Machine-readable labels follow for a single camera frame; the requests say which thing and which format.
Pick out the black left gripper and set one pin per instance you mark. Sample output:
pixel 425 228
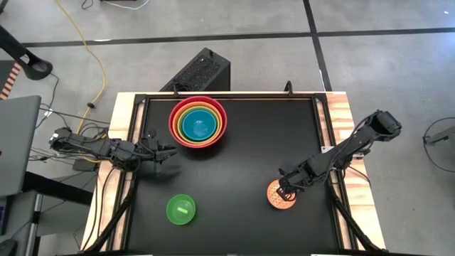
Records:
pixel 151 153

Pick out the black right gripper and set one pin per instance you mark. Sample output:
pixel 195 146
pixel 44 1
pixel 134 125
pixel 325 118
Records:
pixel 298 176

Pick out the small perforated strainer bowl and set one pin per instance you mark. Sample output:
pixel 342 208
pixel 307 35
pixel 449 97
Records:
pixel 275 202

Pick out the orange bowl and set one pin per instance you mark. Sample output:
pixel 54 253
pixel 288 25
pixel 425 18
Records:
pixel 175 124

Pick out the olive green bowl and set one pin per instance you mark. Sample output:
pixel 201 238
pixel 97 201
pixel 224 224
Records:
pixel 180 125

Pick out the blue bowl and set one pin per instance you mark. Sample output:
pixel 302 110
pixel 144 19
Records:
pixel 199 124

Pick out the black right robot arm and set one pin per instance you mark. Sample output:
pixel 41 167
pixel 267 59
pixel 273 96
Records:
pixel 355 142

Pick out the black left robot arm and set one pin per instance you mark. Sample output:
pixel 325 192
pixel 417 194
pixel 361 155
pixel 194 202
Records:
pixel 92 146

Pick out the large red bowl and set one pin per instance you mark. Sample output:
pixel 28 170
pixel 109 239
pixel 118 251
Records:
pixel 197 145

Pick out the black table mat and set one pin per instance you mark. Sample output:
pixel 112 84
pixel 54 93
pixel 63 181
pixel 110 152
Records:
pixel 241 160

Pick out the small bright green bowl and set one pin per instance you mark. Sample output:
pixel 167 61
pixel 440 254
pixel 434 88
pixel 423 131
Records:
pixel 180 209

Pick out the black computer tower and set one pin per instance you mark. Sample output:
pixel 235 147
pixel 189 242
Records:
pixel 202 71

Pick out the grey laptop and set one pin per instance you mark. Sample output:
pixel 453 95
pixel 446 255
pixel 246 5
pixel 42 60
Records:
pixel 17 142

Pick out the black stand foot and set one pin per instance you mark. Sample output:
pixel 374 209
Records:
pixel 33 67

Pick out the grey stand leg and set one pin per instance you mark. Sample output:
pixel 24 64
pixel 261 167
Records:
pixel 440 137

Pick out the black computer mouse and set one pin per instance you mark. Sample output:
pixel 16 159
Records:
pixel 7 247

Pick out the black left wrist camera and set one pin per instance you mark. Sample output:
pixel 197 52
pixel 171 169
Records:
pixel 152 134

